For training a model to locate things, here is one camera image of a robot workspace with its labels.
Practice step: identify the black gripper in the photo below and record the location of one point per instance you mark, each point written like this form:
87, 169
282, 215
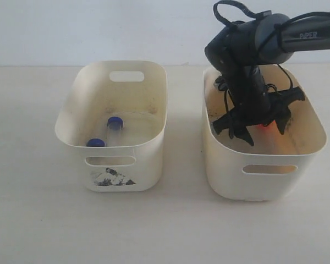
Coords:
250, 101

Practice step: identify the blue-capped tube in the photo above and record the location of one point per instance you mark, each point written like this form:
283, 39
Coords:
114, 131
95, 142

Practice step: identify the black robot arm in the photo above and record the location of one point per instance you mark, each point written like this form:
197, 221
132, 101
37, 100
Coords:
239, 50

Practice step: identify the cream plastic bin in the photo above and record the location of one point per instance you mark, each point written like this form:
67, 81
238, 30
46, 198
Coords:
237, 171
136, 91

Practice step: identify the orange-capped tube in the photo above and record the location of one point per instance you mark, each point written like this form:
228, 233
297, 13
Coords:
270, 135

